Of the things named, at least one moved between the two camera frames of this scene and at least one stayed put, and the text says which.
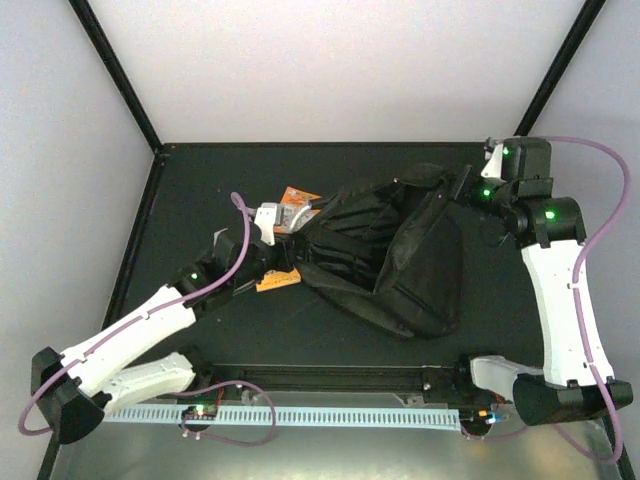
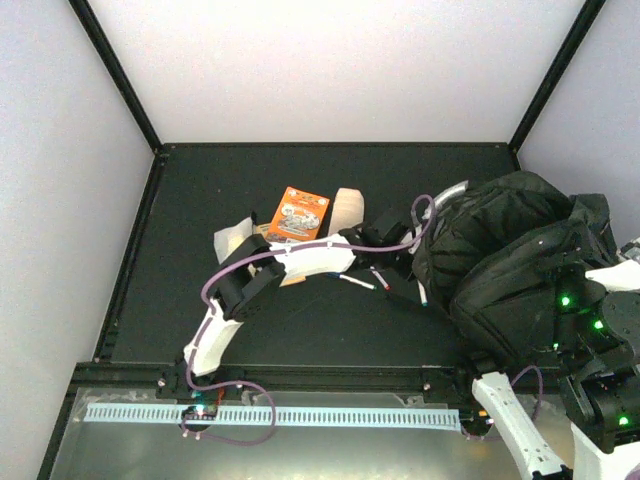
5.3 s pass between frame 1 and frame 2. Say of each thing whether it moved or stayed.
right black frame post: stayed
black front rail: stayed
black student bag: moved
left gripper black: moved
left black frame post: stayed
